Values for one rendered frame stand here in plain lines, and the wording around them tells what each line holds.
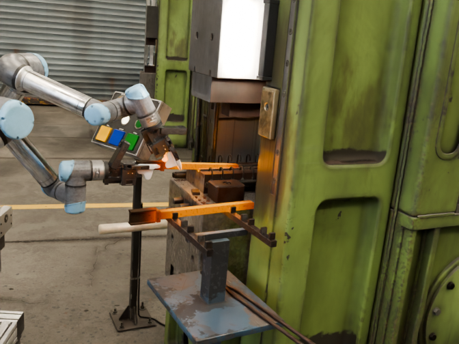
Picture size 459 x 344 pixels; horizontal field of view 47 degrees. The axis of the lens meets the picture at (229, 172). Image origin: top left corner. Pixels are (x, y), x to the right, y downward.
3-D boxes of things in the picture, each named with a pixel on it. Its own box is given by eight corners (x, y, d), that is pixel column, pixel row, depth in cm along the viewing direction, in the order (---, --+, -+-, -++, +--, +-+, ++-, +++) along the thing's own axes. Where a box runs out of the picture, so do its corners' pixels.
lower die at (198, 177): (203, 193, 204) (204, 172, 201) (185, 179, 221) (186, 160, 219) (296, 188, 221) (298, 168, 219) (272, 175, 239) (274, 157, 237)
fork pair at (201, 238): (205, 248, 145) (205, 241, 144) (197, 241, 149) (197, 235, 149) (274, 239, 156) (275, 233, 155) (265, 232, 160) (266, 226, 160)
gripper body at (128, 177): (132, 179, 202) (100, 180, 197) (133, 158, 200) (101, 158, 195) (137, 185, 196) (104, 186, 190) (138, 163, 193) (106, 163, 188)
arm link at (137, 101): (126, 87, 194) (145, 80, 191) (138, 112, 199) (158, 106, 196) (119, 95, 187) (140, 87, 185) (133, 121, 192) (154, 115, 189)
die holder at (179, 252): (195, 317, 200) (202, 207, 189) (164, 274, 233) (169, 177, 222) (317, 297, 224) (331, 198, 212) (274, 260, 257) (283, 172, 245)
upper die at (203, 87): (210, 102, 195) (212, 76, 192) (190, 95, 212) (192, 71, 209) (305, 104, 212) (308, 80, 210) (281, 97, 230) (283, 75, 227)
